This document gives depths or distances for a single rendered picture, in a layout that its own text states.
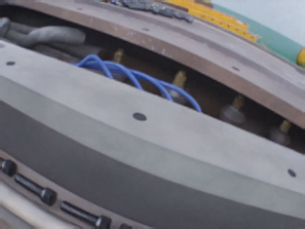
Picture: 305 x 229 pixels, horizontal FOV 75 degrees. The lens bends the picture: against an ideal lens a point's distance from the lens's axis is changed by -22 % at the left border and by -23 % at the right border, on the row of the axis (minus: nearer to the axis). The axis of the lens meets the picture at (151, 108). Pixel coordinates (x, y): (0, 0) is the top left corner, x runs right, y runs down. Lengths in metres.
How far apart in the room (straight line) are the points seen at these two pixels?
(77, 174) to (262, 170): 0.17
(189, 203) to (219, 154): 0.05
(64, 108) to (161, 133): 0.08
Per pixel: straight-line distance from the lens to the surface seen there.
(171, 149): 0.18
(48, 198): 0.24
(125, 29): 0.38
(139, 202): 0.23
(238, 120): 0.43
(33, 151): 0.26
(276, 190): 0.21
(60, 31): 0.49
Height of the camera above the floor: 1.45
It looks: 30 degrees down
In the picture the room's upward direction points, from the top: 18 degrees clockwise
